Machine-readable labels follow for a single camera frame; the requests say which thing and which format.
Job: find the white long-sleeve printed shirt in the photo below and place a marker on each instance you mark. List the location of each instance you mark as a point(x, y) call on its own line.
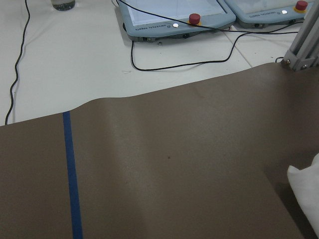
point(305, 186)

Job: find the brown paper table mat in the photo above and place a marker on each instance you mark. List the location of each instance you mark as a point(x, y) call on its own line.
point(206, 160)

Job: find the blue grey teach pendant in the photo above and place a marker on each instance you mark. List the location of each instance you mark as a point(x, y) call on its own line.
point(261, 13)
point(152, 20)

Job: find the grey aluminium frame post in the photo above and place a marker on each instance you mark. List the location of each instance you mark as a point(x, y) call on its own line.
point(304, 50)

